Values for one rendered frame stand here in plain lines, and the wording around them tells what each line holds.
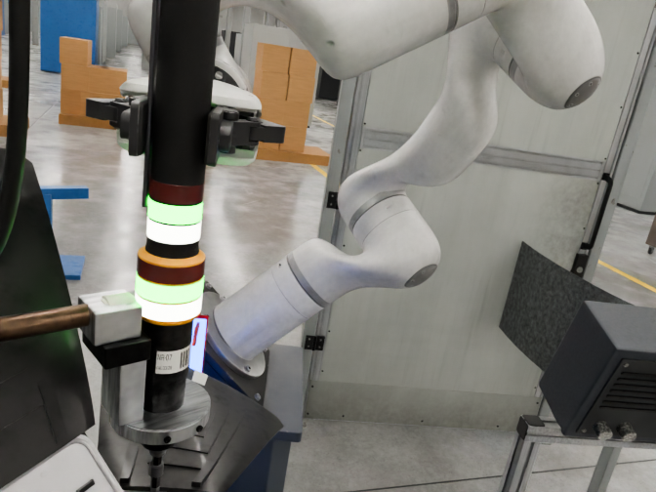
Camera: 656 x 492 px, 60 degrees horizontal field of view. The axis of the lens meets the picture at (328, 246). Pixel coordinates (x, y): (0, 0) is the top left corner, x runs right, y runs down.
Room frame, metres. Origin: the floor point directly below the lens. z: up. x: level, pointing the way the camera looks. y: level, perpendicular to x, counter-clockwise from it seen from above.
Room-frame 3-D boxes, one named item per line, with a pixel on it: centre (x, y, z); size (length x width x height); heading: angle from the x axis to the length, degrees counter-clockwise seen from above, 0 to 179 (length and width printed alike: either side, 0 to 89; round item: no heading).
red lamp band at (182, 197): (0.35, 0.10, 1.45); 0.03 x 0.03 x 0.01
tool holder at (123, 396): (0.34, 0.11, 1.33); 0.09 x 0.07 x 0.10; 134
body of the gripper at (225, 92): (0.46, 0.12, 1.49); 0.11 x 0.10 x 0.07; 9
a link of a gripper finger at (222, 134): (0.37, 0.07, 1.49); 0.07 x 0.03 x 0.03; 9
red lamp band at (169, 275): (0.35, 0.10, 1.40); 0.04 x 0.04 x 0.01
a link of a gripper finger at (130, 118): (0.36, 0.14, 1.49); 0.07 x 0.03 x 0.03; 9
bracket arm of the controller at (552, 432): (0.81, -0.47, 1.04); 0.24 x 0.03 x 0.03; 99
